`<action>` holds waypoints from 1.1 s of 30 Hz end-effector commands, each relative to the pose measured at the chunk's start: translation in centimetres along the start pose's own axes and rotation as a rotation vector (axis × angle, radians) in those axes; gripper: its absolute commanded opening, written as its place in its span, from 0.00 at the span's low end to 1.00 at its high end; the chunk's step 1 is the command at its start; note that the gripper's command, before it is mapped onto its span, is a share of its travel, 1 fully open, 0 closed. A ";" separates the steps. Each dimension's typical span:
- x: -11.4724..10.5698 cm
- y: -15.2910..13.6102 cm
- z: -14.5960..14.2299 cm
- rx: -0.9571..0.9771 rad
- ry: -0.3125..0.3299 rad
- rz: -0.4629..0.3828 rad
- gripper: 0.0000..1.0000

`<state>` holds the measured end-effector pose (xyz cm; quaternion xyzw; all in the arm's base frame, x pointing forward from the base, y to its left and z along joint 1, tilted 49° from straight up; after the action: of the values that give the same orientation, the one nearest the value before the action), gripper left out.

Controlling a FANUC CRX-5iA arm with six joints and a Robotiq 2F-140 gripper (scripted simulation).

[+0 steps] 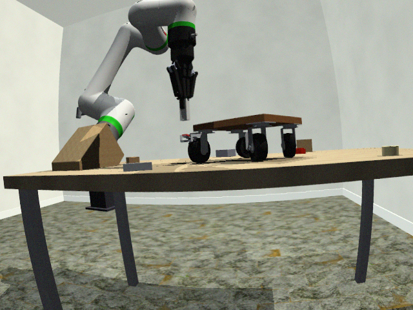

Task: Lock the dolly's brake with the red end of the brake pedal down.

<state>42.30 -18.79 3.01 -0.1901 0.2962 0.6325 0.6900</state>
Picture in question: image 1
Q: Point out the wheeled wooden dolly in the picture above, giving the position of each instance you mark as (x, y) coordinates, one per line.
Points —
(253, 146)

